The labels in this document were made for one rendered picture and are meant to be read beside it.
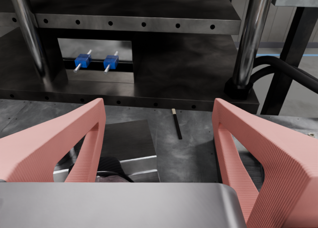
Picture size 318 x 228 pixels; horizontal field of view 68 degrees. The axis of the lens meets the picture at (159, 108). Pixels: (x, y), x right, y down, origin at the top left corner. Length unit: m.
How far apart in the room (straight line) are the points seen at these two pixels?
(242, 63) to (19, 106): 0.75
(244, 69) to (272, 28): 2.69
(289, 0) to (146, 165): 0.71
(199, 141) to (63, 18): 0.62
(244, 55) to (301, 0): 0.26
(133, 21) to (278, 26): 2.85
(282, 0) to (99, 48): 0.64
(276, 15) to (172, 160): 3.02
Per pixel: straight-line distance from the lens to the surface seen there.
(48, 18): 0.95
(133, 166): 0.49
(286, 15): 3.53
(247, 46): 0.81
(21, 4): 0.93
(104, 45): 0.89
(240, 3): 3.27
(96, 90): 0.93
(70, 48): 0.95
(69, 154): 0.50
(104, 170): 0.52
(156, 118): 0.74
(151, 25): 0.84
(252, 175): 0.47
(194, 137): 0.68
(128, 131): 0.54
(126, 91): 0.90
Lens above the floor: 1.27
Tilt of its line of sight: 38 degrees down
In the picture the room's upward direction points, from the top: straight up
